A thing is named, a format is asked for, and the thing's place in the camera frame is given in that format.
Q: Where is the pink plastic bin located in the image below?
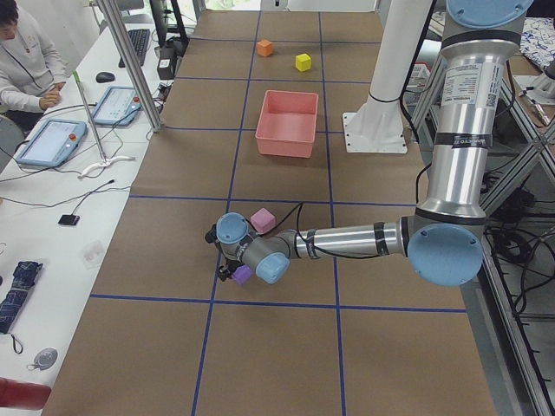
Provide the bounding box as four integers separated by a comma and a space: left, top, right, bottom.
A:
255, 90, 319, 159

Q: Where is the orange foam block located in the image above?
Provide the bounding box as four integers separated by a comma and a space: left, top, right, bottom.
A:
256, 39, 273, 57

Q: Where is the red object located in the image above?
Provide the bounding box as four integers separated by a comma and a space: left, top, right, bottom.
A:
1, 378, 51, 410

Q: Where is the small black device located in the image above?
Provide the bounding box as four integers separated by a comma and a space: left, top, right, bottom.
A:
58, 214, 80, 226

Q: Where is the near blue teach pendant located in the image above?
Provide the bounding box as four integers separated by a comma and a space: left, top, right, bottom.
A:
15, 119, 88, 168

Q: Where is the purple foam block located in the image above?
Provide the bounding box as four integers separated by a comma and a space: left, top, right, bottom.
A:
232, 265, 253, 285

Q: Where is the aluminium frame post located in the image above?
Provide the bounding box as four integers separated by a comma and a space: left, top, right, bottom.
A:
96, 0, 162, 133

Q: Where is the black keyboard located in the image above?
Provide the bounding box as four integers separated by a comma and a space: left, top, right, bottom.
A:
127, 29, 151, 66

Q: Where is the seated person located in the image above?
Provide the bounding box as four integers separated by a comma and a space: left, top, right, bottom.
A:
1, 1, 67, 131

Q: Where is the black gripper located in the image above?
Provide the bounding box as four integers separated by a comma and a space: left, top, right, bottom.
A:
218, 257, 243, 282

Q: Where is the blue teach pendant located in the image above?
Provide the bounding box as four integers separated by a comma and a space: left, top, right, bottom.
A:
15, 119, 88, 168
92, 86, 141, 127

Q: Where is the thin rod stand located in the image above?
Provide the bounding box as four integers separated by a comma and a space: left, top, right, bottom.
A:
72, 70, 135, 179

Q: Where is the black cardboard box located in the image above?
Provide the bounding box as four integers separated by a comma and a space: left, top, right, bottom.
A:
157, 39, 188, 81

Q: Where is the white camera mast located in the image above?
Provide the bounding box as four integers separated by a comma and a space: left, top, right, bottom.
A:
343, 0, 433, 154

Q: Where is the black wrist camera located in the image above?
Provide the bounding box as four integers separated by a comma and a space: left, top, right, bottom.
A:
205, 224, 219, 244

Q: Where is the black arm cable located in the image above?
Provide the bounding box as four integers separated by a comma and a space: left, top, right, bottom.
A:
259, 201, 382, 261

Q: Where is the grey round tag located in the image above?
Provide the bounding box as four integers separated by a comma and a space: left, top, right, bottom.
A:
27, 348, 58, 371

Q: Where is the pink foam block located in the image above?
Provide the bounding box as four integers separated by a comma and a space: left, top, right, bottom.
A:
250, 208, 276, 234

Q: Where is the yellow foam block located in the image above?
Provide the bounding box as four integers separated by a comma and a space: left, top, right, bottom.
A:
295, 53, 312, 73

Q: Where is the folded blue umbrella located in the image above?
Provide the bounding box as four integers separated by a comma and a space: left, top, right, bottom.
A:
1, 261, 43, 335

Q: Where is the black computer mouse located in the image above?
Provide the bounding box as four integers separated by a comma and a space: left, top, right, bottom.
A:
95, 71, 115, 83

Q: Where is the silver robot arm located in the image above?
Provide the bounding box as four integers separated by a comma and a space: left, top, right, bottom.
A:
206, 1, 530, 286

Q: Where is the far blue teach pendant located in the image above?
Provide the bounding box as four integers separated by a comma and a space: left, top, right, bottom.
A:
92, 86, 141, 127

